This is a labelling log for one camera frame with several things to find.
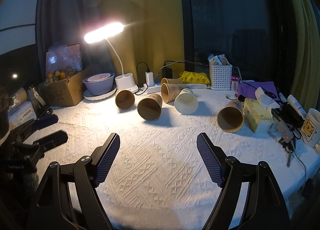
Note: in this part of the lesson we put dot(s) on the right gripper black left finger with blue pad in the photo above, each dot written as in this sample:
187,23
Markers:
53,199

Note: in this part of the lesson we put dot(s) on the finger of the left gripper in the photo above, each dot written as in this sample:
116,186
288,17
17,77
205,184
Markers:
45,121
50,141

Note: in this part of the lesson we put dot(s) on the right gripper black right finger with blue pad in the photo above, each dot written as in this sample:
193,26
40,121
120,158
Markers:
265,207

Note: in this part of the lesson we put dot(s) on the brown paper cup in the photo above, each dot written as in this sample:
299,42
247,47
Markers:
124,99
150,107
231,117

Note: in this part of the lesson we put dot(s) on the patterned brown cup front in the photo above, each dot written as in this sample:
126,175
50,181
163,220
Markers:
170,91

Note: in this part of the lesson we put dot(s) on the patterned brown cup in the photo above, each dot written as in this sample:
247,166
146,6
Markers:
170,91
171,81

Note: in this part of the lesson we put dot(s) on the white paper cup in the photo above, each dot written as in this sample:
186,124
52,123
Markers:
186,102

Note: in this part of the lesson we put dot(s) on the patterned brown cup rear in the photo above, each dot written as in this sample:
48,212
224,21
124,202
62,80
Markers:
171,81

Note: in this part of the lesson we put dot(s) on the cardboard box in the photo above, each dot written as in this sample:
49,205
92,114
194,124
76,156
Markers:
66,92

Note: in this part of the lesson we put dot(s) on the white plate under bowl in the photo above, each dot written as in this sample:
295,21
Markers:
88,96

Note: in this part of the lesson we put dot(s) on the plastic bag of fruit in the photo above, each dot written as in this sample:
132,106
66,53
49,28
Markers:
62,61

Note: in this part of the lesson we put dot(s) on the lavender bowl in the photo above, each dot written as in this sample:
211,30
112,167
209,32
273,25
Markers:
99,84

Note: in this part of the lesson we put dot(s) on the white textured tablecloth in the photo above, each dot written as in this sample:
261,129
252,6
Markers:
158,179

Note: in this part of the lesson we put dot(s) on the white bear mug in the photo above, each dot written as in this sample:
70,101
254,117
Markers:
310,128

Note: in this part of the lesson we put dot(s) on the yellow tissue box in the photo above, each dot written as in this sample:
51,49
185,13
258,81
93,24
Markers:
258,118

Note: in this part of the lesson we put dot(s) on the white desk lamp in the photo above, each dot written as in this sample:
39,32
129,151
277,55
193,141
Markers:
125,81

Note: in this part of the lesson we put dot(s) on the white tube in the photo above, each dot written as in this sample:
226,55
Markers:
296,106

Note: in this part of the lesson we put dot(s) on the white power strip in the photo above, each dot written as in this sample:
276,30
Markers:
153,89

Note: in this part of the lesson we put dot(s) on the small pink white box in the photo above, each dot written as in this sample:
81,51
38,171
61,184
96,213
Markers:
234,84

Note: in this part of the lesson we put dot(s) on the black power adapter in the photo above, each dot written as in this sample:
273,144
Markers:
167,73

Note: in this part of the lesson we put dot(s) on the white plastic basket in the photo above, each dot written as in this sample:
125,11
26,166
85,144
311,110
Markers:
220,77

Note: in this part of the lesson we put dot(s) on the yellow snack bag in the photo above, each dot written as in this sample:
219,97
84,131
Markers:
194,77

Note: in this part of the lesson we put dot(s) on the yellow curtain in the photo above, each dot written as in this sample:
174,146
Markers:
153,33

